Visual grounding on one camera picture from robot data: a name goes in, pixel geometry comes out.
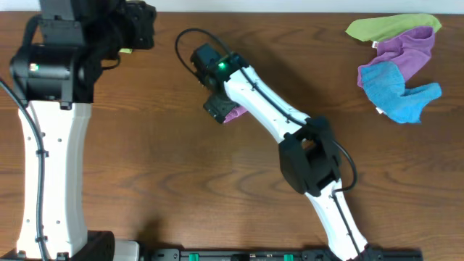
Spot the blue cloth in pile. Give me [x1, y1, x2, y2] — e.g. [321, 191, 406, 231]
[361, 62, 442, 124]

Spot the purple microfiber cloth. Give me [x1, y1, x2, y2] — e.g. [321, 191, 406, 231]
[223, 106, 247, 123]

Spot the green cloth in pile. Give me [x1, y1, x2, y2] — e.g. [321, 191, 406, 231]
[346, 14, 442, 42]

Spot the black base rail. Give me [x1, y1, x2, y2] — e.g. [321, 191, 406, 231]
[139, 248, 424, 261]

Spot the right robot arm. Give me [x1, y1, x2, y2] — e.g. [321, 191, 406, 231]
[191, 51, 368, 260]

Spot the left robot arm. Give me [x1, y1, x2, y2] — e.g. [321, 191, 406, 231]
[4, 0, 156, 261]

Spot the folded light green cloth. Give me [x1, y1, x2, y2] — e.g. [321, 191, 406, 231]
[119, 49, 133, 54]

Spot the purple cloth in pile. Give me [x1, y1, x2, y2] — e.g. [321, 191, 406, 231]
[357, 26, 435, 88]

